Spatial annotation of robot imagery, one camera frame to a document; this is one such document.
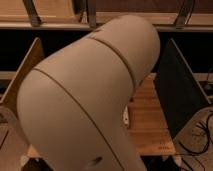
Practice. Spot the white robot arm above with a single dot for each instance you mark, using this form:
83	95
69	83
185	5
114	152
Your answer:
71	104

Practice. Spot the right dark side panel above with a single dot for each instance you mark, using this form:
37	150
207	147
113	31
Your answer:
179	93

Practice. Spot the left wooden side panel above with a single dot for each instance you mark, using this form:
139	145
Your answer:
33	56

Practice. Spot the middle metal frame leg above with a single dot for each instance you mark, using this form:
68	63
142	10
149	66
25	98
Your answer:
91	12

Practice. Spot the metal frame leg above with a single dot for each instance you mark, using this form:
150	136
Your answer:
184	14
91	12
34	19

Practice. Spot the right metal frame leg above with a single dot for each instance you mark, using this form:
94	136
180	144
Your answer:
184	14

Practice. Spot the left metal frame leg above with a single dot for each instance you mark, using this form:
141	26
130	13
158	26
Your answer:
34	19

